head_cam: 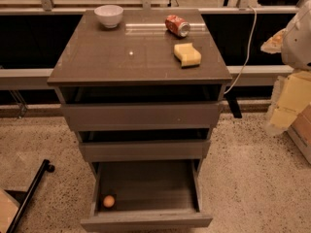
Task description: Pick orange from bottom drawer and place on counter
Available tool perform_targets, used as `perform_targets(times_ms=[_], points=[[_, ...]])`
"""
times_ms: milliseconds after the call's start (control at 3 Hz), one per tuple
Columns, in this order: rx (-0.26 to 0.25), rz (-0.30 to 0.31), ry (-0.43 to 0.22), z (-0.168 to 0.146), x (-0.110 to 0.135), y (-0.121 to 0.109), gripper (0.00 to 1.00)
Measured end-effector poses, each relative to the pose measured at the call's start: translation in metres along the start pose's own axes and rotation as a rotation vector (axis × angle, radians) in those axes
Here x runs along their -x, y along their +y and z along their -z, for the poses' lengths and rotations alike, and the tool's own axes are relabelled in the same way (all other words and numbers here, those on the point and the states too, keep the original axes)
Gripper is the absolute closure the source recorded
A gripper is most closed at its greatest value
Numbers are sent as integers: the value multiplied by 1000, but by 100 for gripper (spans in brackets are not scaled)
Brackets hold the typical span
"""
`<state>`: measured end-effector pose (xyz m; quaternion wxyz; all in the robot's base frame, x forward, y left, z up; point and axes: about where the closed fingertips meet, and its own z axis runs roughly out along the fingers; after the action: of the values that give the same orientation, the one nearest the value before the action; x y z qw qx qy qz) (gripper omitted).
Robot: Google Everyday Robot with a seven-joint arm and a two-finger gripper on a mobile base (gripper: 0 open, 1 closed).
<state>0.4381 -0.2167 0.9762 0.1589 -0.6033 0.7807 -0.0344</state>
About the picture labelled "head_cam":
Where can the grey bottom drawer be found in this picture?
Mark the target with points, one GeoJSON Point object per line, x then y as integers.
{"type": "Point", "coordinates": [159, 194]}

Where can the red soda can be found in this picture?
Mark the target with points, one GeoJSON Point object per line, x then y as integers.
{"type": "Point", "coordinates": [177, 25]}

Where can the grey top drawer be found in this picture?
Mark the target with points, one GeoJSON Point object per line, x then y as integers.
{"type": "Point", "coordinates": [142, 107]}

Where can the grey drawer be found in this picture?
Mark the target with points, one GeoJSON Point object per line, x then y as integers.
{"type": "Point", "coordinates": [159, 194]}
{"type": "Point", "coordinates": [142, 107]}
{"type": "Point", "coordinates": [167, 144]}

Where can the grey middle drawer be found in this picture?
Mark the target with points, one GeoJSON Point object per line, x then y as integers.
{"type": "Point", "coordinates": [167, 144]}

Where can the black metal bar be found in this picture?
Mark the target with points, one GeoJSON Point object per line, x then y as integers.
{"type": "Point", "coordinates": [23, 198]}

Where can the yellow sponge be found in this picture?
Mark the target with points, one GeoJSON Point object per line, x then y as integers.
{"type": "Point", "coordinates": [187, 54]}

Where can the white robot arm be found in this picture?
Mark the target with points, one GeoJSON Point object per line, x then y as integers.
{"type": "Point", "coordinates": [294, 41]}

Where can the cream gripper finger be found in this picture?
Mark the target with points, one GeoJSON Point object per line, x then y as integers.
{"type": "Point", "coordinates": [274, 44]}

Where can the orange fruit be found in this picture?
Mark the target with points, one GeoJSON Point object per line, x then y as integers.
{"type": "Point", "coordinates": [109, 201]}

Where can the black table leg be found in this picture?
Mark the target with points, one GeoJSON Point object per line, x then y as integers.
{"type": "Point", "coordinates": [233, 104]}

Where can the white ceramic bowl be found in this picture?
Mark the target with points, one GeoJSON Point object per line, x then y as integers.
{"type": "Point", "coordinates": [109, 15]}

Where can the grey drawer cabinet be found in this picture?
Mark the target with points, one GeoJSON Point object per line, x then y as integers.
{"type": "Point", "coordinates": [138, 52]}

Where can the cardboard box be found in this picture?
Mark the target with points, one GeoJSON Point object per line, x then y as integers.
{"type": "Point", "coordinates": [300, 132]}

